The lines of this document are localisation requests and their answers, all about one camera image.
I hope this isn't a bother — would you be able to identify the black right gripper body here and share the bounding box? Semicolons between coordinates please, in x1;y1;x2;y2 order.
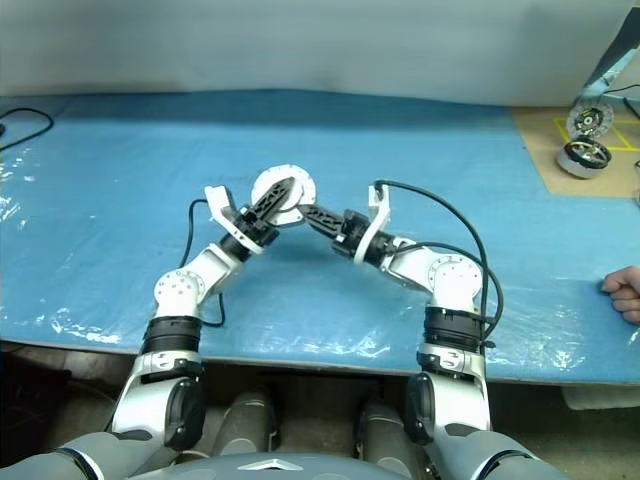
330;211;372;262

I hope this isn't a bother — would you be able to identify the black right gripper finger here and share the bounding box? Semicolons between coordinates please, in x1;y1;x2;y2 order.
305;219;342;244
298;204;347;229

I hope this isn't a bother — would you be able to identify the brown cardboard sheet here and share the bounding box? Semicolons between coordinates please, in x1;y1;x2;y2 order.
509;103;640;199

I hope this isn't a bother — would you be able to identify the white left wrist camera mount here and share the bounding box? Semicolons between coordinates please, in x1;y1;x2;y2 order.
203;184;281;254

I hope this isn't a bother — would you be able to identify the grey robot torso with emblem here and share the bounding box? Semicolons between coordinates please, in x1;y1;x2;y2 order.
169;451;451;480

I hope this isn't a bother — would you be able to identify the grey robot thigh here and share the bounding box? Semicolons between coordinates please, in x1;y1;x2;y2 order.
354;394;427;480
219;389;279;457

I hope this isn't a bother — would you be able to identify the blue foam table mat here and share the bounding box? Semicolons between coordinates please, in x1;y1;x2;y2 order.
0;89;640;386

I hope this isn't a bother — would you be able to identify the copper wound motor stator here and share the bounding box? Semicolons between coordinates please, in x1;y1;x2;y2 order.
251;163;318;229

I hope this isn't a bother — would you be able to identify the dark stand with blue tape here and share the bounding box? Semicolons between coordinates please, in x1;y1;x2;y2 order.
579;0;640;104

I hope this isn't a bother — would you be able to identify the spare silver housing with rotor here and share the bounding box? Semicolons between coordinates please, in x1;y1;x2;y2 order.
555;138;614;179

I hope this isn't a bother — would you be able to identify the person's bare hand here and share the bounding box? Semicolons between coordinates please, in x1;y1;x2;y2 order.
599;265;640;327

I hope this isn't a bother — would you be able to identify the thin black looped cable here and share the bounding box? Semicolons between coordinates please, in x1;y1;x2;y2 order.
0;106;55;152

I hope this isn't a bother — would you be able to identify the grey left robot thigh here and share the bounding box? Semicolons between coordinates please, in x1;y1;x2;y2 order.
219;389;279;457

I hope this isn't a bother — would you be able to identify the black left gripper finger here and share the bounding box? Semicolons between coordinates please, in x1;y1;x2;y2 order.
249;175;300;222
264;186;301;228

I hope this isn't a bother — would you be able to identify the spare upright silver motor lid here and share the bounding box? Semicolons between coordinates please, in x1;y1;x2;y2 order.
565;100;616;138

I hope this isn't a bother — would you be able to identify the grey right robot thigh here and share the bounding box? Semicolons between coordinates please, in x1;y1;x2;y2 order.
354;394;427;480

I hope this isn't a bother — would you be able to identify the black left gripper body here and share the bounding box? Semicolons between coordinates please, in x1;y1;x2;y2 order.
227;206;280;247

